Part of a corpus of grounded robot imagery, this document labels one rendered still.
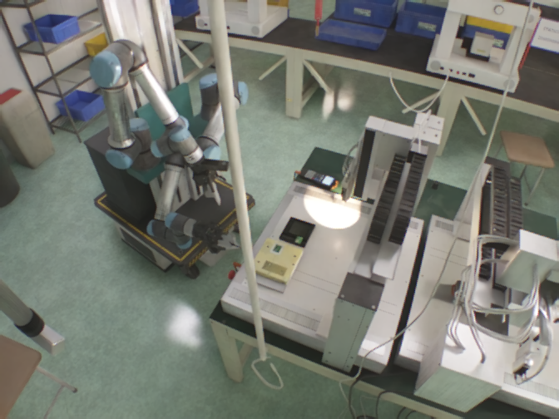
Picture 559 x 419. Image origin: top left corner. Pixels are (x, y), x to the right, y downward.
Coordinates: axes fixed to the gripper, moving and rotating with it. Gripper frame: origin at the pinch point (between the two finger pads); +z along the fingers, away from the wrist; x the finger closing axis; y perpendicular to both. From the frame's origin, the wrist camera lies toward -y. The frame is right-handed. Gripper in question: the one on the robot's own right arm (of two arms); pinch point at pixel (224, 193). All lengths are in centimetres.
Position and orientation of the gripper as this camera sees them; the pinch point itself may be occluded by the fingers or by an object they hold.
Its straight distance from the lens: 168.6
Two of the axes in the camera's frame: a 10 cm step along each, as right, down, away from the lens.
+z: 4.1, 6.8, 6.1
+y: -9.1, 2.5, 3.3
